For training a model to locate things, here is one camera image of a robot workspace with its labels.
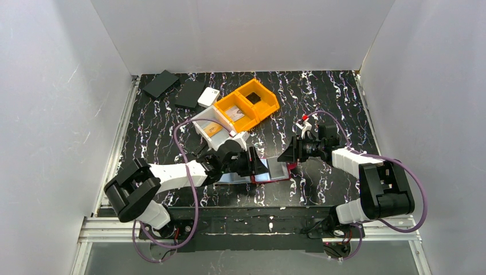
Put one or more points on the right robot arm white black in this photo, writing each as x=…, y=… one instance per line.
x=384, y=190

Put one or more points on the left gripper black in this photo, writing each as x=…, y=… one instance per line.
x=250, y=164

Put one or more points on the id card in bin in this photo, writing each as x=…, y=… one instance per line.
x=234, y=113

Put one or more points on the orange bin right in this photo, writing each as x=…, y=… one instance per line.
x=269, y=103

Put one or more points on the orange bin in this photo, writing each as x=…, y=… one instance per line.
x=269, y=103
x=249, y=121

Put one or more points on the orange bin middle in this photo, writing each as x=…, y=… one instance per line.
x=249, y=121

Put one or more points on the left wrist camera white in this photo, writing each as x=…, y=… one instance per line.
x=241, y=139

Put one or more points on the black flat box left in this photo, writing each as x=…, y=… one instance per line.
x=160, y=84

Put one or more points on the black flat box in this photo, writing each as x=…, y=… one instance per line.
x=160, y=84
x=189, y=95

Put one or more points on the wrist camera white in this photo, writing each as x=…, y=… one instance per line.
x=304, y=126
x=241, y=139

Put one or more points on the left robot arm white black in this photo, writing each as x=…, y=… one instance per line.
x=132, y=191

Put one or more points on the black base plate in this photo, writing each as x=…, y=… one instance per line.
x=251, y=228

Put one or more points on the aluminium rail frame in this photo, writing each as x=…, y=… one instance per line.
x=106, y=230

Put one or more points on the red leather card holder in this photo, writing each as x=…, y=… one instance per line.
x=264, y=178

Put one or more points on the grey card holder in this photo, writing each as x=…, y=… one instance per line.
x=233, y=178

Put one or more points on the grey credit card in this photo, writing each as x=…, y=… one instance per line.
x=277, y=170

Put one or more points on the white plastic bin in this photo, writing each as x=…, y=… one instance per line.
x=212, y=114

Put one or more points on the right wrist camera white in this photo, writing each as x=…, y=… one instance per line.
x=304, y=126

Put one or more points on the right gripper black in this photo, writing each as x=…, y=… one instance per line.
x=297, y=148

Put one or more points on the black flat box right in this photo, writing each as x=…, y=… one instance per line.
x=189, y=95

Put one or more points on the orange card in bin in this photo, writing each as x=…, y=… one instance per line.
x=212, y=128

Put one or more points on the white small box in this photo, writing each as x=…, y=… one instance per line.
x=208, y=97

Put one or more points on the black card in bin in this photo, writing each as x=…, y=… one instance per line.
x=253, y=98

